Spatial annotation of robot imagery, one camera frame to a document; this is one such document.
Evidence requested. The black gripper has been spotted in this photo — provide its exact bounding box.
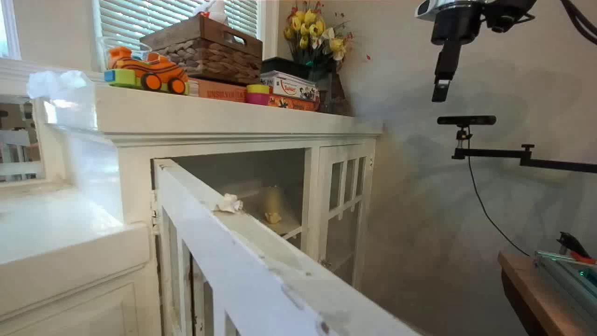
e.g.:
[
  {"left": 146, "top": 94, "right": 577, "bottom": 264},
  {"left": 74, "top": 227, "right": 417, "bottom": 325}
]
[{"left": 430, "top": 6, "right": 486, "bottom": 105}]

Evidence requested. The black tray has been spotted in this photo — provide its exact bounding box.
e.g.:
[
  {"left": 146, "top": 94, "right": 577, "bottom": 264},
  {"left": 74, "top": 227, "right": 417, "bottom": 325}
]
[{"left": 260, "top": 57, "right": 314, "bottom": 81}]

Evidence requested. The white closed cabinet door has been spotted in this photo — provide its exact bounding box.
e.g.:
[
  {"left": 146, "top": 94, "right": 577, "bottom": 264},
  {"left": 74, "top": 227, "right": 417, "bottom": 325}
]
[{"left": 320, "top": 146, "right": 376, "bottom": 288}]

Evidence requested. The white tall cabinet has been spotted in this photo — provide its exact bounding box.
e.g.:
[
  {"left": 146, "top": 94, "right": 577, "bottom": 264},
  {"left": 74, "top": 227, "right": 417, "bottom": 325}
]
[{"left": 92, "top": 83, "right": 385, "bottom": 294}]

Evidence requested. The white open cabinet door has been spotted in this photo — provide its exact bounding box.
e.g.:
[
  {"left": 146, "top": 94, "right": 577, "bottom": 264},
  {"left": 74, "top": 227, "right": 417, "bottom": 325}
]
[{"left": 152, "top": 157, "right": 419, "bottom": 336}]

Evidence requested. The white low cabinet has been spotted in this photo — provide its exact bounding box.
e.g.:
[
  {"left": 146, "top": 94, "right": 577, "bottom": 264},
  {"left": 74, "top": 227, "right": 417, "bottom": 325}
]
[{"left": 0, "top": 185, "right": 158, "bottom": 336}]

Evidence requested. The dark vase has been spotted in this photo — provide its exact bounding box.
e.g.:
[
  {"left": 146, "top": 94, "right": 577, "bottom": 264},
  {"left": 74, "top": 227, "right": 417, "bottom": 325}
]
[{"left": 307, "top": 62, "right": 352, "bottom": 118}]

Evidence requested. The yellow flower bouquet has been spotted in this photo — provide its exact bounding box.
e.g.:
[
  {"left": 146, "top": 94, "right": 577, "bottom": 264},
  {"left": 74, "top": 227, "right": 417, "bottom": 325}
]
[{"left": 283, "top": 3, "right": 357, "bottom": 68}]

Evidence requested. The white board game box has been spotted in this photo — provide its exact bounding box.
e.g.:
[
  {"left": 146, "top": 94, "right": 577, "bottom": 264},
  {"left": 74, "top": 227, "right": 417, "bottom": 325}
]
[{"left": 260, "top": 70, "right": 324, "bottom": 103}]

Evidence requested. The orange board game box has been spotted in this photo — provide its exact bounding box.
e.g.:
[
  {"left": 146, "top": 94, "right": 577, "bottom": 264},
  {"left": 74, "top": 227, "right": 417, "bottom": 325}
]
[{"left": 270, "top": 92, "right": 324, "bottom": 115}]

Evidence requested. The yellow and pink cup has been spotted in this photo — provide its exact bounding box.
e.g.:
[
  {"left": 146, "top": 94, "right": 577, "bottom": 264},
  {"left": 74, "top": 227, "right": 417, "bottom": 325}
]
[{"left": 245, "top": 83, "right": 273, "bottom": 107}]

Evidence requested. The small yellow rabbit figurine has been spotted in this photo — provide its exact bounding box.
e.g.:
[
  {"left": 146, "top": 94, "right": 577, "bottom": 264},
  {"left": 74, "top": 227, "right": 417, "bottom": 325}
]
[{"left": 264, "top": 185, "right": 286, "bottom": 228}]

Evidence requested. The orange wooden box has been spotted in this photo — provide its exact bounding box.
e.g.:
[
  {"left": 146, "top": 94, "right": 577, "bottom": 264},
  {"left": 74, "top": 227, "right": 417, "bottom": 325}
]
[{"left": 186, "top": 77, "right": 249, "bottom": 103}]

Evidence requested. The brown wicker basket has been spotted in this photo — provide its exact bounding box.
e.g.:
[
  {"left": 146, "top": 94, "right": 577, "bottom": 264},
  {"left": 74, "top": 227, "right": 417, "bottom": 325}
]
[{"left": 141, "top": 16, "right": 266, "bottom": 88}]

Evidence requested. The white tissue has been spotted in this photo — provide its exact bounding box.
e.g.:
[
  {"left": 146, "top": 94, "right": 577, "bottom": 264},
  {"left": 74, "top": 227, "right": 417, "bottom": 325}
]
[{"left": 199, "top": 0, "right": 232, "bottom": 27}]

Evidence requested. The wooden table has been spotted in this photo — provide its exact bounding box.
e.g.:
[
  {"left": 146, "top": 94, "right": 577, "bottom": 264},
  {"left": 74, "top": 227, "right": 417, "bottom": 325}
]
[{"left": 497, "top": 251, "right": 597, "bottom": 336}]

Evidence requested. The small white crumpled object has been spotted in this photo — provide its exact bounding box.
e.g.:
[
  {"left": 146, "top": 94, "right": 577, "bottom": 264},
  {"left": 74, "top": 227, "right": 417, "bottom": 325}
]
[{"left": 215, "top": 193, "right": 245, "bottom": 217}]

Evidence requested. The orange toy truck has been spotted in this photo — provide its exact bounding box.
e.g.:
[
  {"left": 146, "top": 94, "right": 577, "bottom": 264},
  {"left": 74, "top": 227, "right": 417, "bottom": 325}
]
[{"left": 104, "top": 45, "right": 191, "bottom": 98}]

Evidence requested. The black stereo camera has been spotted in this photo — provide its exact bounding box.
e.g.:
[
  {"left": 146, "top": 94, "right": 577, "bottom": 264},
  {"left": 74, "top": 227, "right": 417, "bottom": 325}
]
[{"left": 436, "top": 115, "right": 499, "bottom": 129}]

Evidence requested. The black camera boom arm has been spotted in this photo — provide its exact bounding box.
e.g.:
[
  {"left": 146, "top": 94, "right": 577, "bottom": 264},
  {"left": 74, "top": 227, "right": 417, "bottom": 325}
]
[{"left": 452, "top": 126, "right": 597, "bottom": 176}]

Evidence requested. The thin black camera cable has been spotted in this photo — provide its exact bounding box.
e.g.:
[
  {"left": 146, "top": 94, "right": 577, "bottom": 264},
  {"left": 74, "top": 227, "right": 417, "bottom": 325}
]
[{"left": 465, "top": 156, "right": 531, "bottom": 258}]

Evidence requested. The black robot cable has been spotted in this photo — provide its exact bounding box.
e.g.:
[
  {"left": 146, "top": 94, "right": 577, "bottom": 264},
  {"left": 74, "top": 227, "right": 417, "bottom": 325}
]
[{"left": 559, "top": 0, "right": 597, "bottom": 47}]

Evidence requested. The black handled tool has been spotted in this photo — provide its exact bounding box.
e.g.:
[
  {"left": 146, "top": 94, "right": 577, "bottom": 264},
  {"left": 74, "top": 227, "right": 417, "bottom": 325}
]
[{"left": 557, "top": 230, "right": 596, "bottom": 262}]

